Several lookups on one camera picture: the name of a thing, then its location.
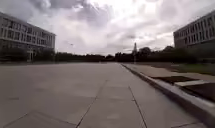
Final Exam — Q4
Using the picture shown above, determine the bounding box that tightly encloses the distant slim tower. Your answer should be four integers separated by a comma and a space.
132, 42, 138, 56

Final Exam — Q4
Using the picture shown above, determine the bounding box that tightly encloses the grey paved plaza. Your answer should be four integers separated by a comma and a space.
0, 62, 209, 128

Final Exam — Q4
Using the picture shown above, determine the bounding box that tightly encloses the raised pale paved bed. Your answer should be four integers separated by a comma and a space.
123, 63, 215, 104

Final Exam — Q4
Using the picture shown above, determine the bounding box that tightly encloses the row of dark trees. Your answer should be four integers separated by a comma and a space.
0, 45, 215, 64

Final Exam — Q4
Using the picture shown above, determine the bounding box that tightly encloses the dark rectangular ground panel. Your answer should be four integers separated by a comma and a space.
180, 82, 215, 104
150, 75, 200, 85

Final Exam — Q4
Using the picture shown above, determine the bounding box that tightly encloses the concrete kerb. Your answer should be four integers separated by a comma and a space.
120, 63, 215, 128

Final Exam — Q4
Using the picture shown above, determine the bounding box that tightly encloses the long pale office building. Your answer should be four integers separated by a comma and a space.
0, 9, 57, 62

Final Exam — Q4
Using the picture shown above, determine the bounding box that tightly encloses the grey office building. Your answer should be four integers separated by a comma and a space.
173, 8, 215, 51

